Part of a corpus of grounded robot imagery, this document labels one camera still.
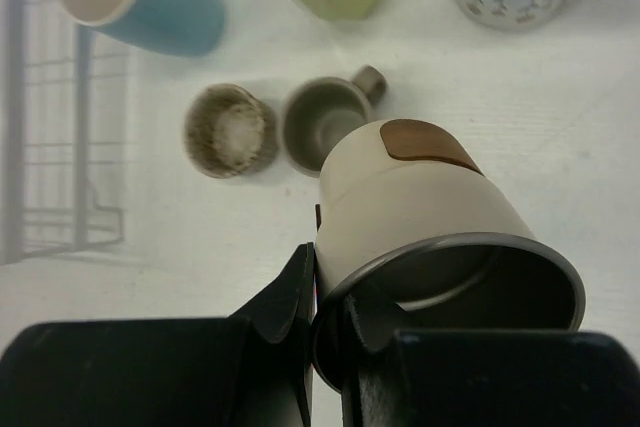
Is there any grey small cup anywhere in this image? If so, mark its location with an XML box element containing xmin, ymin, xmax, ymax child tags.
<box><xmin>279</xmin><ymin>65</ymin><xmax>388</xmax><ymax>177</ymax></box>

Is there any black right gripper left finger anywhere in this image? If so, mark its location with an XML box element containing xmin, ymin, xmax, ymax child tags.
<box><xmin>1</xmin><ymin>244</ymin><xmax>315</xmax><ymax>426</ymax></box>

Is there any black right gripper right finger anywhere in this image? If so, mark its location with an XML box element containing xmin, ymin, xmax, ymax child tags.
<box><xmin>339</xmin><ymin>292</ymin><xmax>639</xmax><ymax>426</ymax></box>

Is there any speckled beige small cup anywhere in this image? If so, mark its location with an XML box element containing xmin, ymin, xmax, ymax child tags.
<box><xmin>182</xmin><ymin>83</ymin><xmax>278</xmax><ymax>179</ymax></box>

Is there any white wire dish rack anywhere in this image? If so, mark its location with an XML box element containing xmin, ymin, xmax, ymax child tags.
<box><xmin>1</xmin><ymin>0</ymin><xmax>131</xmax><ymax>264</ymax></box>

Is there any cream brown mug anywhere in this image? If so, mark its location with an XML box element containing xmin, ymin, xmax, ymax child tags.
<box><xmin>312</xmin><ymin>119</ymin><xmax>586</xmax><ymax>389</ymax></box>

